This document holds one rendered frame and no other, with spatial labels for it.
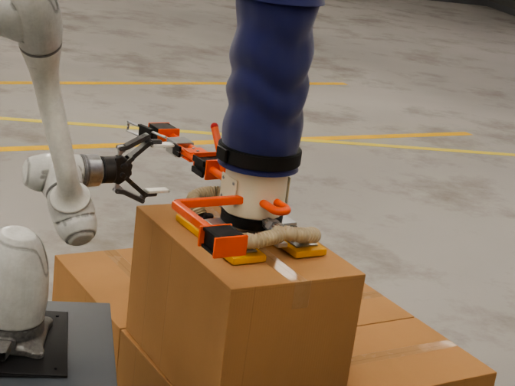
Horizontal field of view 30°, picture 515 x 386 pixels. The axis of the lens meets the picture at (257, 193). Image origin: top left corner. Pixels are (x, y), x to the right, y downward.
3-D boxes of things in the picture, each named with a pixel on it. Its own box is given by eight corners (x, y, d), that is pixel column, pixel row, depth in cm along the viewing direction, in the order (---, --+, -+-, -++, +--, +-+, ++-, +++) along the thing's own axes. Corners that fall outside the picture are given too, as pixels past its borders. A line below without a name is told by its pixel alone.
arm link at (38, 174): (70, 170, 268) (82, 205, 260) (14, 171, 260) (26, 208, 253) (78, 142, 261) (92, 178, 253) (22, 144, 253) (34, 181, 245)
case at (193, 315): (343, 408, 263) (366, 273, 250) (213, 433, 243) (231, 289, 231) (241, 314, 311) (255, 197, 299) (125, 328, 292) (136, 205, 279)
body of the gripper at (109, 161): (95, 151, 266) (126, 150, 271) (93, 180, 268) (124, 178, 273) (105, 158, 260) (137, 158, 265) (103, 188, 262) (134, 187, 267)
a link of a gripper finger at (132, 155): (119, 166, 269) (116, 162, 268) (149, 139, 271) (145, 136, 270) (124, 170, 266) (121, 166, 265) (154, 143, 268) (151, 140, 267)
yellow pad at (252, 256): (266, 262, 249) (268, 244, 247) (232, 266, 244) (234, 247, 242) (206, 217, 276) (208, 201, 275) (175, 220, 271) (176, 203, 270)
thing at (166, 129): (178, 143, 309) (180, 129, 307) (157, 144, 305) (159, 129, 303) (167, 136, 315) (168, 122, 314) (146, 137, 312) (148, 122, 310)
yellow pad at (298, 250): (326, 255, 259) (329, 238, 257) (295, 259, 253) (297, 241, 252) (263, 213, 286) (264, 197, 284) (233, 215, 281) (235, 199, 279)
